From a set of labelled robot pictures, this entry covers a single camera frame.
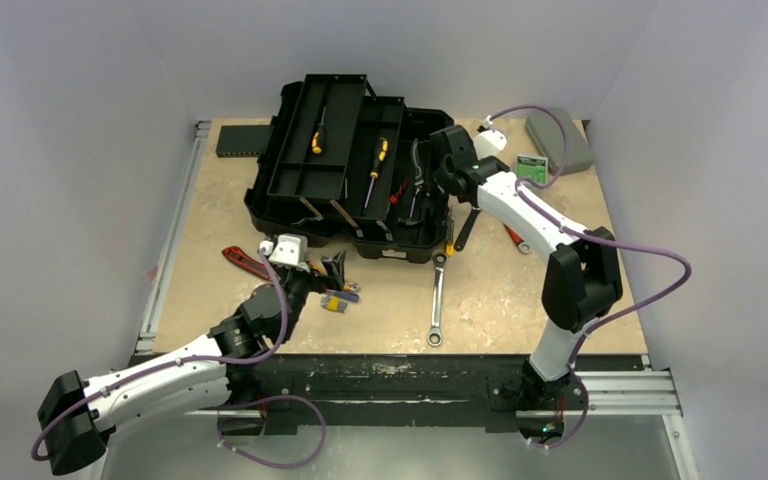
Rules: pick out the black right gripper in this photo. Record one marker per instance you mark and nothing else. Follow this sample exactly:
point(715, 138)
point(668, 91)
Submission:
point(441, 159)

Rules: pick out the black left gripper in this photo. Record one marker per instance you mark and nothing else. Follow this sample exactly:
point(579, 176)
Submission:
point(319, 283)

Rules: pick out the red blue small screwdriver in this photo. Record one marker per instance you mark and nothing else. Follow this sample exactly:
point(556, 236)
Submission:
point(345, 295)

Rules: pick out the black multi pliers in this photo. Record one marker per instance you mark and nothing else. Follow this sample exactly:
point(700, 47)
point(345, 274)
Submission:
point(420, 185)

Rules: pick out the black yellow phillips screwdriver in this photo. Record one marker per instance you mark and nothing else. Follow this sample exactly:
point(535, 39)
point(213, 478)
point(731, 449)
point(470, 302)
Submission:
point(380, 154)

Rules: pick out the steel claw hammer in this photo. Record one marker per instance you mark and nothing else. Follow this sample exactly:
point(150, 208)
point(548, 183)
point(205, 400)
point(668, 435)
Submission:
point(417, 212)

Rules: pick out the black plastic toolbox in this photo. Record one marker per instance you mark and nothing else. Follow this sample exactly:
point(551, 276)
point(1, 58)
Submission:
point(321, 196)

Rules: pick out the short black yellow screwdriver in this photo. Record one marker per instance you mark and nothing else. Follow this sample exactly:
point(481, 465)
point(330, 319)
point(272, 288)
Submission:
point(318, 141)

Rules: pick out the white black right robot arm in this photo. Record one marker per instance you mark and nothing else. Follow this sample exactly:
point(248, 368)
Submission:
point(582, 279)

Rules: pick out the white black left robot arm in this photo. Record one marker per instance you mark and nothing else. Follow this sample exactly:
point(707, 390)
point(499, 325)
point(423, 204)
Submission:
point(79, 416)

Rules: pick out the green white bit box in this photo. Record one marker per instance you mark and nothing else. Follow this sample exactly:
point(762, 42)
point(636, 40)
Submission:
point(532, 167)

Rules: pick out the grey plastic case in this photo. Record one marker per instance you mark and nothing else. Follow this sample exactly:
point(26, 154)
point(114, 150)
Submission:
point(558, 139)

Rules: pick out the small black adjustable wrench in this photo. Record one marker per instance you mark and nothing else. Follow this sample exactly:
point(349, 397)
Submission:
point(466, 230)

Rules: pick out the silver ratchet wrench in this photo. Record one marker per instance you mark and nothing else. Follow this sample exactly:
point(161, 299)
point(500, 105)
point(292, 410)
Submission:
point(435, 335)

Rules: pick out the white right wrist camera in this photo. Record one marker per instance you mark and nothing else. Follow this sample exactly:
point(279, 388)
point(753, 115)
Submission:
point(489, 141)

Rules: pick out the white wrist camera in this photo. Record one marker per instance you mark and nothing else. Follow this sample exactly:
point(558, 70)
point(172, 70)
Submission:
point(287, 250)
point(489, 141)

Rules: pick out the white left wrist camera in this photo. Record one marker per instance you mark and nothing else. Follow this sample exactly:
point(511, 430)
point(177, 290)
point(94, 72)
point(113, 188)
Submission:
point(287, 250)

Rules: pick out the red black wire stripper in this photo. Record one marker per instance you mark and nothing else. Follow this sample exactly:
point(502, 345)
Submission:
point(238, 257)

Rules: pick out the yellow handled screwdriver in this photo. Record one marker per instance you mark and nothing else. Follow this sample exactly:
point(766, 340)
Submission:
point(450, 240)

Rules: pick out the red handled adjustable wrench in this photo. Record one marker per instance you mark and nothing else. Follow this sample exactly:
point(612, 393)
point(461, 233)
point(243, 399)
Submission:
point(520, 244)

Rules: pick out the black network switch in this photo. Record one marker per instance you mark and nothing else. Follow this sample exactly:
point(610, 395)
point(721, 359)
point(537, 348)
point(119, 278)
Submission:
point(236, 141)

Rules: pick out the aluminium frame rail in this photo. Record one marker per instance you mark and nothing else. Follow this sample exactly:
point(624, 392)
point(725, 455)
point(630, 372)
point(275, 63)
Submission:
point(159, 265)

